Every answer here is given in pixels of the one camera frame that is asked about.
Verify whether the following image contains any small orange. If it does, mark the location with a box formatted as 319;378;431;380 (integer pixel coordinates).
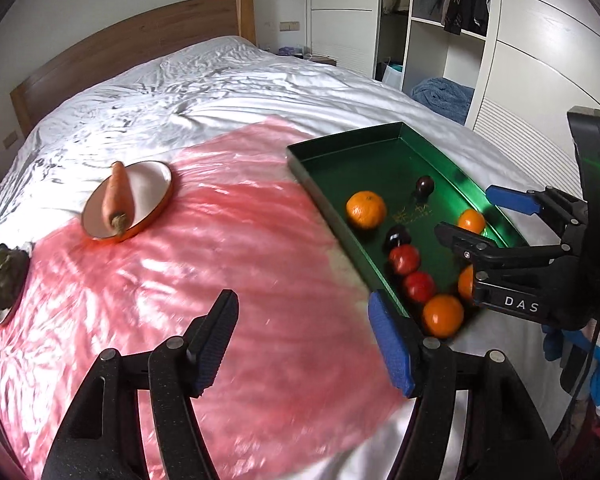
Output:
456;209;486;235

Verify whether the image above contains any dark red plum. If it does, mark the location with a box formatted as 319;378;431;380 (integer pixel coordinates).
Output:
389;244;420;276

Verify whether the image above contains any textured mandarin orange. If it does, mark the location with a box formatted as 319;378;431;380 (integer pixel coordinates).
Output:
346;191;388;230

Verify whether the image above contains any right hand blue white glove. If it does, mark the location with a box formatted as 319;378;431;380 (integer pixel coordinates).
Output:
542;320;600;416

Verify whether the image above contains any mandarin in tray right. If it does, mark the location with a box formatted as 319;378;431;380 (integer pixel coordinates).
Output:
457;264;474;301

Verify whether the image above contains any orange in tray front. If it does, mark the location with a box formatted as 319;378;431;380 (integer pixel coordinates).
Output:
422;294;464;339

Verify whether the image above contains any green rectangular tray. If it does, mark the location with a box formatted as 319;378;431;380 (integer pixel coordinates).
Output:
287;122;525;324

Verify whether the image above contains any blue folded blanket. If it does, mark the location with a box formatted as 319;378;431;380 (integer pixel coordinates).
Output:
410;77;475;125

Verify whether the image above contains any white wardrobe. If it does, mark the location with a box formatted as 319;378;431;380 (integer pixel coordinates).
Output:
308;0;600;194

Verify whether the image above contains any white shopping bag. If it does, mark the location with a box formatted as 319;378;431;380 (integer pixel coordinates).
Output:
381;63;403;91

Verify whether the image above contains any green leafy vegetable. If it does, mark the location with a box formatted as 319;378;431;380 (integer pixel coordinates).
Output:
0;242;32;310

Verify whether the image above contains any pink plastic sheet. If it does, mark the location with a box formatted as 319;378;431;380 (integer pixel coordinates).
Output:
0;118;403;479

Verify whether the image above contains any orange carrot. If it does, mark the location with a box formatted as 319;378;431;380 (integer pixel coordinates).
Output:
102;162;135;237

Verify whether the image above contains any bedside table with items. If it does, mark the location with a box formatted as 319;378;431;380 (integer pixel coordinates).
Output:
277;47;337;66

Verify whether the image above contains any orange rimmed white plate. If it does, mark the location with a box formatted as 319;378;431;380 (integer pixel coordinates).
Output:
81;160;175;243

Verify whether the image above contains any white bed sheet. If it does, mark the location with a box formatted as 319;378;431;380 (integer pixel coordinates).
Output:
0;34;581;480

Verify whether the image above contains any wooden headboard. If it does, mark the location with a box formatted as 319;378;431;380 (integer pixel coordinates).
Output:
10;0;257;136

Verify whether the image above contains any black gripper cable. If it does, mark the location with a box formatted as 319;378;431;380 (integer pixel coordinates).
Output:
549;318;600;446

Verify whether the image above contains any wall socket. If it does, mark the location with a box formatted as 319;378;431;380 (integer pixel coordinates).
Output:
279;21;300;32

